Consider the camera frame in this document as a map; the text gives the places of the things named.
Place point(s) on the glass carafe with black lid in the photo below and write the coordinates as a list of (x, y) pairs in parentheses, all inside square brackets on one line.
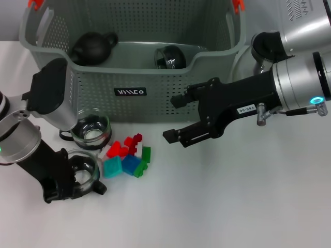
[(266, 44)]

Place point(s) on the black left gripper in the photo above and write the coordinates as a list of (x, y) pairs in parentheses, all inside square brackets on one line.
[(49, 165)]

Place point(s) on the white and silver right robot arm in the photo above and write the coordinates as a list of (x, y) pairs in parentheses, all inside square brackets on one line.
[(297, 77)]

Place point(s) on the green toy block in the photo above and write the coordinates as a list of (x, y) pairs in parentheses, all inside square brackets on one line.
[(146, 154), (140, 170)]

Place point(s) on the blue toy block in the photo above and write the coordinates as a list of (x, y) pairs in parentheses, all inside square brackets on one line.
[(130, 165)]

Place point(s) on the coral red toy block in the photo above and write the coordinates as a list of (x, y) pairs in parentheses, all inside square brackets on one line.
[(115, 149)]

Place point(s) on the grey perforated storage basket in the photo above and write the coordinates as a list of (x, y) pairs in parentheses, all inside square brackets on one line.
[(155, 108)]

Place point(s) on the teal toy block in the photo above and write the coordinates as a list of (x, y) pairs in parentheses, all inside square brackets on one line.
[(113, 167)]

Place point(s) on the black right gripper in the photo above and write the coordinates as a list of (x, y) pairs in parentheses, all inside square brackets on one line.
[(240, 95)]

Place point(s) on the black teapot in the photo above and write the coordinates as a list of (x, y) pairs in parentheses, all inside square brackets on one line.
[(91, 47)]

